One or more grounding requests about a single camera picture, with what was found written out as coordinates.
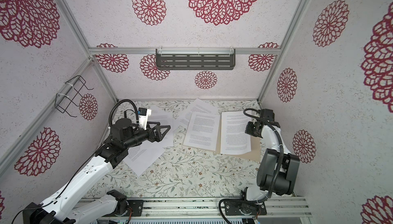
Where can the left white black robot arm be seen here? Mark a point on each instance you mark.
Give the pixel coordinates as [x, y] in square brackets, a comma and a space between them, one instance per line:
[129, 127]

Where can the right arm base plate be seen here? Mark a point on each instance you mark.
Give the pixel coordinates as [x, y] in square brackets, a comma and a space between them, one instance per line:
[233, 208]

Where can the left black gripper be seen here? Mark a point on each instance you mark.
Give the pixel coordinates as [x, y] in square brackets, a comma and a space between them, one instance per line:
[158, 136]

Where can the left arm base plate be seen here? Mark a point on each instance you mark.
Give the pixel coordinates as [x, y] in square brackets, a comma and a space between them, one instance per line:
[134, 208]

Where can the dark grey wall shelf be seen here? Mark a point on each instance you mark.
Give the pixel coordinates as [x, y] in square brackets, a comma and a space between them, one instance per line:
[195, 59]

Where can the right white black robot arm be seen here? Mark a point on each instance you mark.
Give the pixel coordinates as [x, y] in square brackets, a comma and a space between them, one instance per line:
[278, 169]

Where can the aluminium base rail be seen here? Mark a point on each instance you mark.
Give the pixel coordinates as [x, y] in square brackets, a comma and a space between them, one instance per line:
[204, 210]

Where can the brown cardboard folder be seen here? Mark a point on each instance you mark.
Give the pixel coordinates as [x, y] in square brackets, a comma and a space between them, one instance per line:
[254, 155]

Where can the black wire wall rack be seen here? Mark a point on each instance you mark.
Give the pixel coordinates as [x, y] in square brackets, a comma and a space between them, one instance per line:
[65, 99]

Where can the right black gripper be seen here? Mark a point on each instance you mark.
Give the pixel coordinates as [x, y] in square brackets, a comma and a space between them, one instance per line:
[249, 130]

